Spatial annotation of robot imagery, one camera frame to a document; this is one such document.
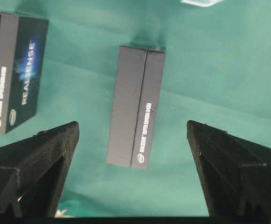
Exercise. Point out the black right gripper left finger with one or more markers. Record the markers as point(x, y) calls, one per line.
point(33, 172)

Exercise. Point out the black RealSense box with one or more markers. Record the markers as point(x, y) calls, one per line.
point(135, 105)
point(22, 47)

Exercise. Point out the clear plastic storage case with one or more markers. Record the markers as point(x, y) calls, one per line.
point(200, 3)

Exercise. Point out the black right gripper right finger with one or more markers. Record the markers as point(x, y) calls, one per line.
point(235, 173)

